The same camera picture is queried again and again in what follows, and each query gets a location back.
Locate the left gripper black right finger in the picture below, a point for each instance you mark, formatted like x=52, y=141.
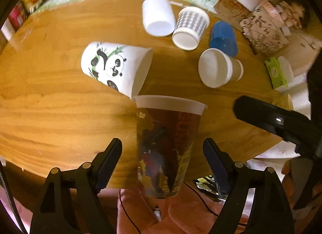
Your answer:
x=270, y=211

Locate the pink small box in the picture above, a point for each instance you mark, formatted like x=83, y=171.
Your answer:
x=272, y=12

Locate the red printed plastic cup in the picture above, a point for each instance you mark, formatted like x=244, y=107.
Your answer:
x=166, y=130

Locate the curly-haired rag doll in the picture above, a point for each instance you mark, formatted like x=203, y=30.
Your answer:
x=295, y=13

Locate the brown cardboard with drawing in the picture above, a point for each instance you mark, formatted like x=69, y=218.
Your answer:
x=232, y=12

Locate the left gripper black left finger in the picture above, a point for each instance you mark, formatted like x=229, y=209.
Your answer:
x=54, y=212

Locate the white panda paper cup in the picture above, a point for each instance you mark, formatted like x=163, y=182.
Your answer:
x=121, y=67

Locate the brown sleeve paper cup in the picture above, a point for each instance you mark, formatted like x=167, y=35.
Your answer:
x=216, y=68

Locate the grey checkered paper cup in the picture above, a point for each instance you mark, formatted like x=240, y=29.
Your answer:
x=191, y=25

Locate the blue plastic cup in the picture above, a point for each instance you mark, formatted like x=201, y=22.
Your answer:
x=223, y=38

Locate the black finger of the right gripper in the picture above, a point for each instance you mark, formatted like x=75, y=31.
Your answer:
x=289, y=125

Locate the beige printed fabric bag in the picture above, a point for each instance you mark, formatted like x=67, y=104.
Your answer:
x=260, y=29

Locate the plain white paper cup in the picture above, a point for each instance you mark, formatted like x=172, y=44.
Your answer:
x=158, y=18

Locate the dark pen on desk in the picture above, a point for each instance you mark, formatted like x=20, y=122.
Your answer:
x=252, y=47

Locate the green tissue pack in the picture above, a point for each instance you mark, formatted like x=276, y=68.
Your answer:
x=280, y=73

